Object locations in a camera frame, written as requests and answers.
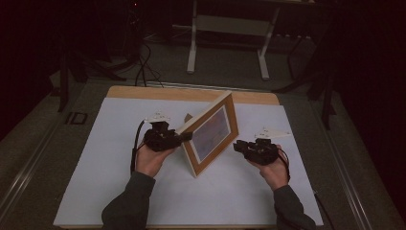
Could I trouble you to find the grey metal rail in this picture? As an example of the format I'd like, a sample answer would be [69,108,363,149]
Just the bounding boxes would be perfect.
[310,100,376,230]
[0,119,66,219]

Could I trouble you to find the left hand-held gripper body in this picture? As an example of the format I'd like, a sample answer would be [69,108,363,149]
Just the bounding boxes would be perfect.
[143,111,185,153]

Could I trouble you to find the white table sheet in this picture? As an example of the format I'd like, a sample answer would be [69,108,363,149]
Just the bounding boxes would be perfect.
[53,97,325,228]

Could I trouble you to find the black floor bracket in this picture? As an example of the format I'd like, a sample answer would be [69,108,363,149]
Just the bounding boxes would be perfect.
[64,111,88,126]

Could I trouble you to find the wooden picture frame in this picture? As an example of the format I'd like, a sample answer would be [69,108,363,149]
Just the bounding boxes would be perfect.
[176,90,240,178]

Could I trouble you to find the black floor cables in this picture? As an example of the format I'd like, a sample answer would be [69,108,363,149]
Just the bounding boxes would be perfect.
[133,40,166,88]

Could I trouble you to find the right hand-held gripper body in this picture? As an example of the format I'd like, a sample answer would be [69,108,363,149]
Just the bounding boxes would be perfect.
[243,126,292,167]

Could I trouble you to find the white metal stand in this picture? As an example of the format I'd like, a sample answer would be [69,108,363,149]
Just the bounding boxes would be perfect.
[186,0,282,81]

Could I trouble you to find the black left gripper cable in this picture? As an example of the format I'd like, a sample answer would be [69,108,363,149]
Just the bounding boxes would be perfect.
[129,119,147,175]

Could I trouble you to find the person's right hand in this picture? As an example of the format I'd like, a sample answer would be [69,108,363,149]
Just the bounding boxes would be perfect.
[248,146,290,192]

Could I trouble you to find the black stand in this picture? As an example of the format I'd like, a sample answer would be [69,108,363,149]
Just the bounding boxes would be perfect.
[273,32,340,130]
[56,47,127,113]

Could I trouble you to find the person's left hand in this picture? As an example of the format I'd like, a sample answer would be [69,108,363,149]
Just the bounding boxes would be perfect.
[135,143,177,178]

